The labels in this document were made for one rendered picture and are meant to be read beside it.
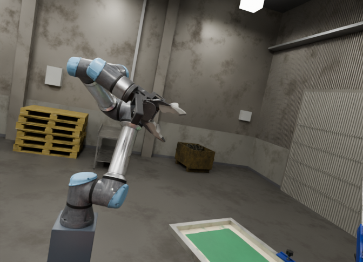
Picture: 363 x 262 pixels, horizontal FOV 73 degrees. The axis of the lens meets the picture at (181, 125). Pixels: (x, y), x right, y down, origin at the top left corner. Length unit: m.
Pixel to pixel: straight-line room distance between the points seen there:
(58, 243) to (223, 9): 7.79
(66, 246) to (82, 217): 0.13
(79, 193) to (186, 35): 6.94
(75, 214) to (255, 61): 7.84
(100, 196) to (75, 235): 0.21
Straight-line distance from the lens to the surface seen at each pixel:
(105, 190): 1.20
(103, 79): 0.86
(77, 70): 1.01
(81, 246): 1.32
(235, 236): 2.02
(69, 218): 1.29
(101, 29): 7.60
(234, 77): 8.22
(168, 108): 0.81
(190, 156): 6.62
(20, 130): 6.72
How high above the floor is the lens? 1.86
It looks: 6 degrees down
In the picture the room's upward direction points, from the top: 11 degrees clockwise
